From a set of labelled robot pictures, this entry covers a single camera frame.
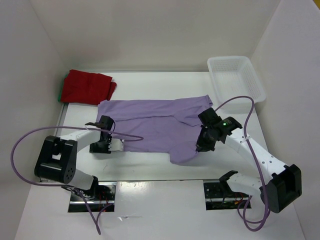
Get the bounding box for lavender t shirt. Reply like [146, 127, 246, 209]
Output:
[97, 95, 213, 165]

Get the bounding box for red t shirt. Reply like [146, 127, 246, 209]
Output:
[62, 69, 117, 106]

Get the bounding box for green t shirt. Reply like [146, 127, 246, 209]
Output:
[57, 73, 69, 104]

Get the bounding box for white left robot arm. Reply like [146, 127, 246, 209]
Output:
[34, 115, 115, 200]

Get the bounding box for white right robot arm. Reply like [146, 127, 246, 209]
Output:
[196, 115, 302, 213]

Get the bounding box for white plastic bin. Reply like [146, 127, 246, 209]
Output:
[207, 56, 266, 104]

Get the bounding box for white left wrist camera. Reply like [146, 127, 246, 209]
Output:
[109, 138, 124, 152]

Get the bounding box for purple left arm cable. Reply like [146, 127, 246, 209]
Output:
[10, 124, 144, 235]

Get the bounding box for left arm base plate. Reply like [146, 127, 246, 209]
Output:
[68, 181, 117, 213]

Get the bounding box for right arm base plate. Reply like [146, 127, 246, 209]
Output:
[203, 180, 249, 211]

